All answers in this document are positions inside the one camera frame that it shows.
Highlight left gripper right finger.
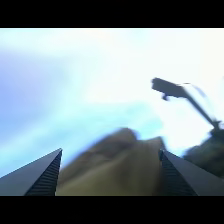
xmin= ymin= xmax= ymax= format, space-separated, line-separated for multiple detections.
xmin=158 ymin=148 xmax=224 ymax=197

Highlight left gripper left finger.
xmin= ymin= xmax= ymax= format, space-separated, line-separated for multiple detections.
xmin=0 ymin=147 xmax=64 ymax=197

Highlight brown garment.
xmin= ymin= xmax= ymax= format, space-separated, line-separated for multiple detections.
xmin=55 ymin=127 xmax=224 ymax=197

